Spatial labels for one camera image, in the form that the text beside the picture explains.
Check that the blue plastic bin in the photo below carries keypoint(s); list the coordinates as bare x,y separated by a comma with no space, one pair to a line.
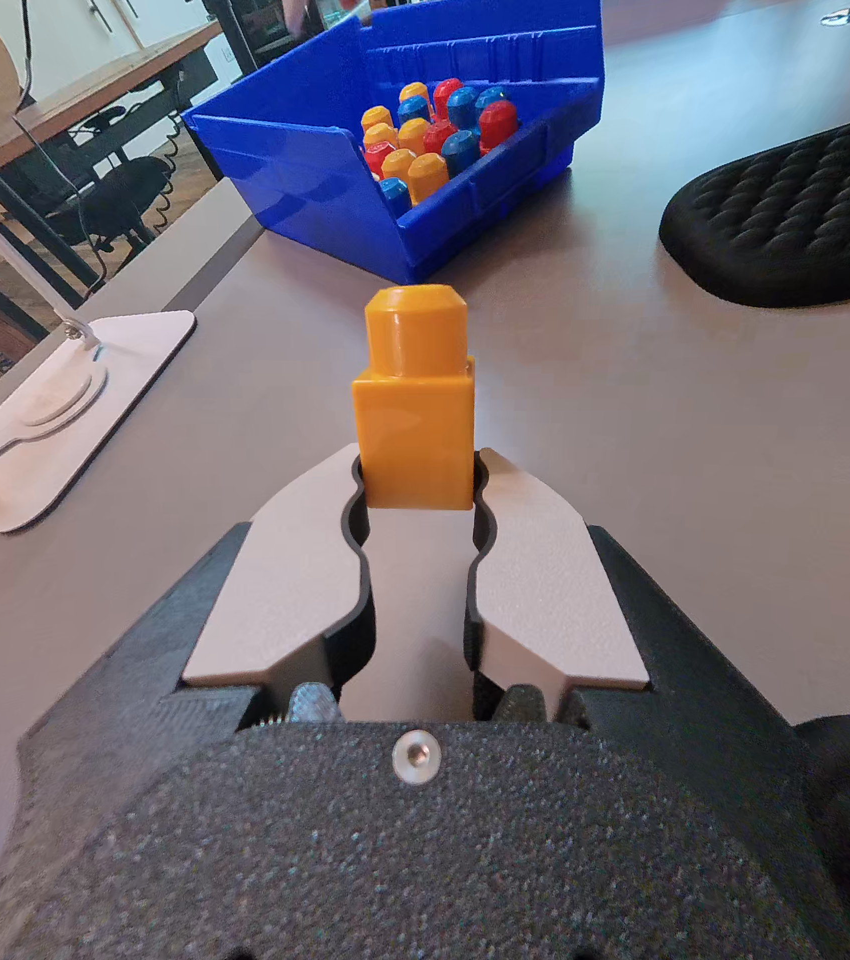
282,172

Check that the black office chair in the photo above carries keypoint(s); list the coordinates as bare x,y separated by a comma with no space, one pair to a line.
117,195

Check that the wooden desk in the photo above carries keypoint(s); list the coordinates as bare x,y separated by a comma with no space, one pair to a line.
94,82

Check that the yellow mega block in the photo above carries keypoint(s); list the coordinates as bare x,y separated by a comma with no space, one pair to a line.
413,435

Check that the white document stand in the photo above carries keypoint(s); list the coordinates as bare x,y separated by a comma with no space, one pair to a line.
94,420

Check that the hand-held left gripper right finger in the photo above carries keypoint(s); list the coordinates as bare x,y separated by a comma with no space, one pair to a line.
552,592

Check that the small silver oval disc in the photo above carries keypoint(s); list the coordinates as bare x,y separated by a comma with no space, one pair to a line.
847,16

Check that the pile of mega blocks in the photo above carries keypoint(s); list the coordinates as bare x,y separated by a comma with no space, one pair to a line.
432,142

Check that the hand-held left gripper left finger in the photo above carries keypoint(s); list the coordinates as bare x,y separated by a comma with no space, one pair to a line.
282,592

